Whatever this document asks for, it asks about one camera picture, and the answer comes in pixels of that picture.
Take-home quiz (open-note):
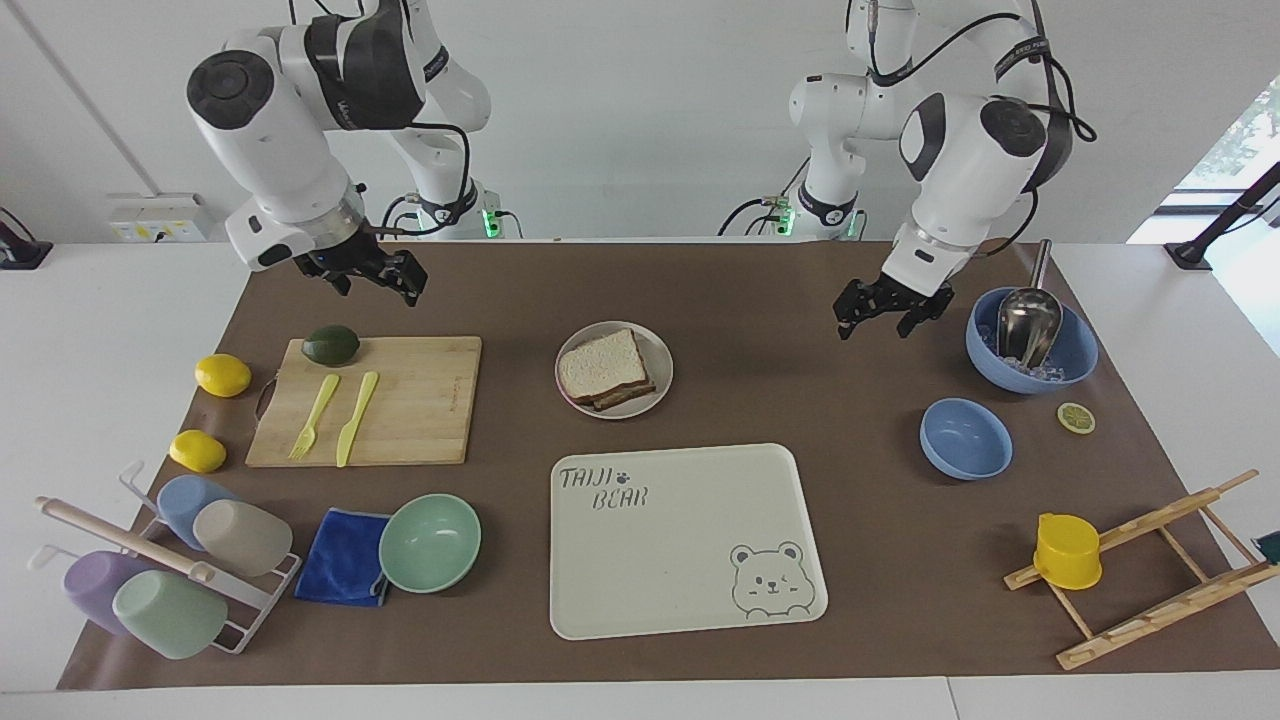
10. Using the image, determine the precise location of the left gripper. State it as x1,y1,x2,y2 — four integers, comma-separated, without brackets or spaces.
833,274,957,342

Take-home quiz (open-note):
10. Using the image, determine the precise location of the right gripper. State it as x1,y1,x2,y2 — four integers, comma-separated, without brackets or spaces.
293,222,429,308

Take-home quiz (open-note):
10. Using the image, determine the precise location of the grey round plate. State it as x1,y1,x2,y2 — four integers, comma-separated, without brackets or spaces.
554,320,675,420

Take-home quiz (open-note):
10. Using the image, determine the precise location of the sandwich bottom with filling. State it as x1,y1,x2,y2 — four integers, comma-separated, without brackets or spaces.
590,376,658,413

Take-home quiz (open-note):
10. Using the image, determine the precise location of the dark green avocado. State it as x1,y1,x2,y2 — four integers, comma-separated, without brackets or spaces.
302,324,361,368

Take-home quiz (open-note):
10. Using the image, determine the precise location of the wooden cutting board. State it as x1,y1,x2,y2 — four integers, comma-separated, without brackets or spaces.
245,336,483,468

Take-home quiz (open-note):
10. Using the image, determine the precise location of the yellow plastic knife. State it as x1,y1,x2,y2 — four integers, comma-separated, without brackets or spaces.
335,371,381,468

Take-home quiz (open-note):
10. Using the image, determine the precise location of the metal scoop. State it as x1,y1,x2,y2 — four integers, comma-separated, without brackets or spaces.
996,238,1063,371

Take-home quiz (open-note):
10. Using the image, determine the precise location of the small blue bowl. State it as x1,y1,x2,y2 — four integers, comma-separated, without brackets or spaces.
919,398,1014,482

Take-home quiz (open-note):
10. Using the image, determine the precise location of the yellow plastic fork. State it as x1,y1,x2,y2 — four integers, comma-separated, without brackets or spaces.
288,374,341,461

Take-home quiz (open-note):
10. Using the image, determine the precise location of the yellow lemon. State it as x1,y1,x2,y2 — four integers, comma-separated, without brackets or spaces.
168,429,228,474
194,353,253,399

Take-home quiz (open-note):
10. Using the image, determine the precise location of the large blue bowl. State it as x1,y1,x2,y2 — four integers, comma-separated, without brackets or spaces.
965,287,1099,395

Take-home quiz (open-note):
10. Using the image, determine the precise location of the white bread slice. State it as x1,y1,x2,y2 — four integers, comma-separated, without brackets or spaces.
557,328,649,405

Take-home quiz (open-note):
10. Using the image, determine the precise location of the green bowl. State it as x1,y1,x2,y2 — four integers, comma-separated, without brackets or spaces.
378,493,483,594

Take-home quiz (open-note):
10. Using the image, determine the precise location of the blue folded cloth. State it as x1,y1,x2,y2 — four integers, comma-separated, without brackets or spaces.
293,508,393,608

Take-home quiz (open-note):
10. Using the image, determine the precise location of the beige plastic cup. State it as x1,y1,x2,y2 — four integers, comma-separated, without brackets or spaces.
192,499,294,578

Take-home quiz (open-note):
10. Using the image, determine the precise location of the blue plastic cup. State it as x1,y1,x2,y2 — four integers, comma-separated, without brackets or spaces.
156,474,241,551

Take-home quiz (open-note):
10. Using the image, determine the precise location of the cream tray with bear print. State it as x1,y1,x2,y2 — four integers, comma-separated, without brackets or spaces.
549,443,830,641

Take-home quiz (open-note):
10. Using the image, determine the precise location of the black stand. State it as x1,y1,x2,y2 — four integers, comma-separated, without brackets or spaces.
0,207,53,271
1165,160,1280,271

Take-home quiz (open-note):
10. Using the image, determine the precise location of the green plastic cup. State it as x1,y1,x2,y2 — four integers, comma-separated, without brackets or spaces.
112,570,229,660

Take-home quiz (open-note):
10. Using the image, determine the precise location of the wooden folding rack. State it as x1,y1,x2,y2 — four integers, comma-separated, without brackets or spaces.
1004,469,1280,671

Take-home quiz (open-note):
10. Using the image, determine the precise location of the purple plastic cup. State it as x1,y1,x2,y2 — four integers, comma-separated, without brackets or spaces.
63,550,153,638

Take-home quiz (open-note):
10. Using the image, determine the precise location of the black cable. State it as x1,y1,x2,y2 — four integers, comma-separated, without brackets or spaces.
717,158,809,239
380,120,473,239
865,0,1098,256

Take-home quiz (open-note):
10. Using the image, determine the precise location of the white wall socket box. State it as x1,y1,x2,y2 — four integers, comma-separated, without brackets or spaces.
108,193,211,244

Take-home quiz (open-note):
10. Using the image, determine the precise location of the yellow cup with handle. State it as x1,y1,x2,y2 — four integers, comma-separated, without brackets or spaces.
1032,512,1104,591

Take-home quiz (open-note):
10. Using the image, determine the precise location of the white wire cup rack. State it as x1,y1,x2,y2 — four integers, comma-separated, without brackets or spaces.
28,460,303,656

